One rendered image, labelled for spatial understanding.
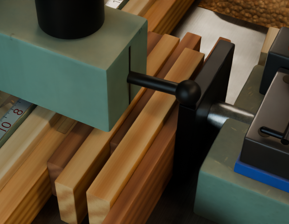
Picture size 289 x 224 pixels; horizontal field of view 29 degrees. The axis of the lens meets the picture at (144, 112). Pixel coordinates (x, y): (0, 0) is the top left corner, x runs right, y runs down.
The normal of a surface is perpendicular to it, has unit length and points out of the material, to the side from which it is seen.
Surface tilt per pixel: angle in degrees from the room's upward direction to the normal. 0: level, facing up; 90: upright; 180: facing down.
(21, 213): 90
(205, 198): 90
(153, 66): 0
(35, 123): 0
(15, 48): 90
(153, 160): 0
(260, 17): 70
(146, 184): 90
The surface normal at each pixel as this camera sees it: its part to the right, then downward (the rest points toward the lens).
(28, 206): 0.90, 0.33
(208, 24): 0.02, -0.68
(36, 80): -0.44, 0.65
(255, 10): -0.42, 0.43
